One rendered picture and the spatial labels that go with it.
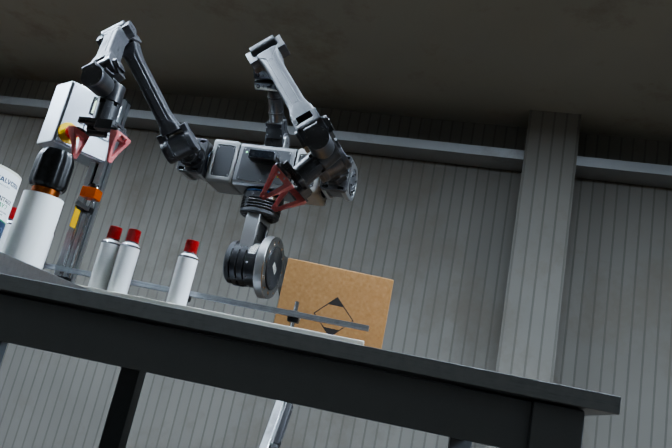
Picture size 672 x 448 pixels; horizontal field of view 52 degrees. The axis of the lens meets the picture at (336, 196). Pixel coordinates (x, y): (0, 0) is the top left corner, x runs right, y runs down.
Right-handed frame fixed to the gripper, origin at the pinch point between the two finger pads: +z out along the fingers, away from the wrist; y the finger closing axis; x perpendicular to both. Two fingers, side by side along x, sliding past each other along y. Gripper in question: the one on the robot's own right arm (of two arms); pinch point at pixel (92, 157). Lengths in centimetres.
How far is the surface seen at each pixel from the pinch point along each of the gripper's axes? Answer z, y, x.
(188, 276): 22.3, 23.8, 18.5
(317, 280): 14, 51, 42
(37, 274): 34, 22, -35
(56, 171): 8.7, 2.2, -13.7
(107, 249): 19.2, 1.3, 15.5
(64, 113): -16.4, -23.0, 14.0
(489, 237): -69, 87, 281
